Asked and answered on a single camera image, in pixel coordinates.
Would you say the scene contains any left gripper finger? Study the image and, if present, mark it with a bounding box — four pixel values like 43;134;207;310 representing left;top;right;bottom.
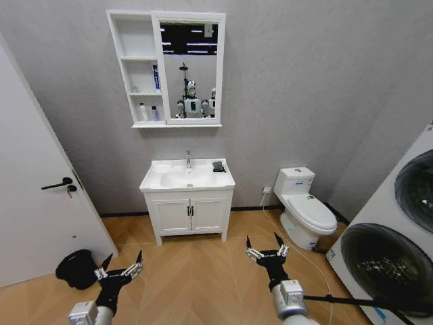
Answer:
93;253;114;280
122;250;145;280

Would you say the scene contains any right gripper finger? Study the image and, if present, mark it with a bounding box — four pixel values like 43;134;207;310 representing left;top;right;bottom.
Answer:
244;235;263;261
273;232;291;258

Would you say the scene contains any white vanity cabinet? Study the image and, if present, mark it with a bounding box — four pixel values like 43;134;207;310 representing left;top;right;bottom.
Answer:
144;189;235;246

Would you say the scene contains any white ceramic washbasin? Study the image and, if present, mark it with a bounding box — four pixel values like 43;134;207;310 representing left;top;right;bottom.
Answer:
139;157;237;194

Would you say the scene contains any white toilet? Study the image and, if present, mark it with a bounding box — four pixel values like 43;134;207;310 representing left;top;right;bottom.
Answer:
273;166;339;252

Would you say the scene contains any white stacked washer dryer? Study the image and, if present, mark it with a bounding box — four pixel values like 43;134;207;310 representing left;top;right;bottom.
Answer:
325;119;433;325

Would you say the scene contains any white door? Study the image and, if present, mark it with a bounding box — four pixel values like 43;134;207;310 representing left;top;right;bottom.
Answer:
0;32;120;289

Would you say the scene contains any white framed mirror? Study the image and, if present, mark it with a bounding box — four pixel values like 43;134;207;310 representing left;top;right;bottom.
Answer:
158;21;219;120

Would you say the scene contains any blue and white tube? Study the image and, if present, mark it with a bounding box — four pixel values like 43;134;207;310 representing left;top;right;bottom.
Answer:
152;64;162;93

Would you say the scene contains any white power cable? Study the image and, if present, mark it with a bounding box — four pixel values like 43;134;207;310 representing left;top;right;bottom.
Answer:
262;193;336;325

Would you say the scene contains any black robot wrist cable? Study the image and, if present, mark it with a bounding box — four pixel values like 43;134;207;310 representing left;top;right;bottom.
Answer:
302;293;422;325

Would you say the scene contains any black door lever handle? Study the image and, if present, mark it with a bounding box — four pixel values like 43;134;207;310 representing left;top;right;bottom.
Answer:
41;177;74;192

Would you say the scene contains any white wall shelf cabinet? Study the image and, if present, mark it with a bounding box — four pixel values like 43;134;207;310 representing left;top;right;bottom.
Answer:
106;9;227;129

